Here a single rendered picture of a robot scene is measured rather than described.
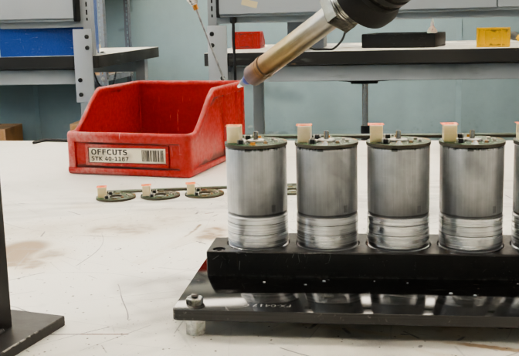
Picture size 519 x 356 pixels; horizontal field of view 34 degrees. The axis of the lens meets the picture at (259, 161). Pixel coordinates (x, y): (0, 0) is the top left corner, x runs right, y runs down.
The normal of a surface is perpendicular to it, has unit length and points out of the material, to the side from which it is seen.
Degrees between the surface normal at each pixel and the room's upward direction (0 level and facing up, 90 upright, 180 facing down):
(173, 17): 90
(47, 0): 90
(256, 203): 90
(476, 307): 0
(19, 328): 0
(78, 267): 0
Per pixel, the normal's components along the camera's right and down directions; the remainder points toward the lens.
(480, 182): 0.00, 0.17
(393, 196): -0.34, 0.17
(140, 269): -0.03, -0.99
